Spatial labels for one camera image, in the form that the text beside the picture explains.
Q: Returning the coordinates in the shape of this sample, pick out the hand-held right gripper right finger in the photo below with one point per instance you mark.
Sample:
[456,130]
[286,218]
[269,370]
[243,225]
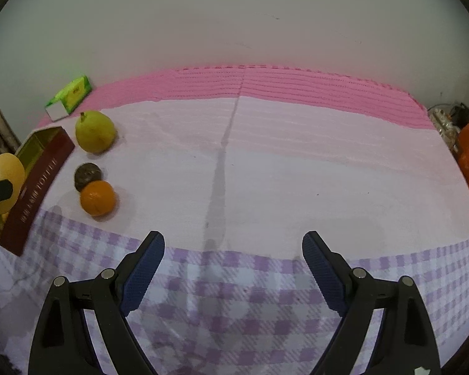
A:
[322,274]

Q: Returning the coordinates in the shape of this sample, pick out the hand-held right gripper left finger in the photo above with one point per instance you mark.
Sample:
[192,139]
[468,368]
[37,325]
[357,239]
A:
[142,273]

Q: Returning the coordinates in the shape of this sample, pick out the yellow round fruit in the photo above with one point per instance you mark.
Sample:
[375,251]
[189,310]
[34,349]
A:
[7,168]

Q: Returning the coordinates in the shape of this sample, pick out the maroon and gold tin box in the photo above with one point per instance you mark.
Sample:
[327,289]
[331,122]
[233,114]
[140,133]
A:
[39,187]

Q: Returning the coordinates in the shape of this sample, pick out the orange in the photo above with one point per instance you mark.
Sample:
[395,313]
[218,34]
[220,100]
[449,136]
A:
[97,198]

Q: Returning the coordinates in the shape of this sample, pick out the dark round fruit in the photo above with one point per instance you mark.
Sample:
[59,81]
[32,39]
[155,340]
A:
[85,174]

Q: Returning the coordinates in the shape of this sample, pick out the pink and purple checked blanket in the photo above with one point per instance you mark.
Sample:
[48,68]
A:
[297,187]

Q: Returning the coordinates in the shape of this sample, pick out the green pear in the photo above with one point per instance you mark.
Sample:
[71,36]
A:
[95,132]

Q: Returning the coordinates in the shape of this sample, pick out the green tissue box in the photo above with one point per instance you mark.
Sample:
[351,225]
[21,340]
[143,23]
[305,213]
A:
[72,93]

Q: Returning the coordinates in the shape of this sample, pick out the black charger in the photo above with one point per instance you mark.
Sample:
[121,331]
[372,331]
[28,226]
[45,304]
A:
[463,115]

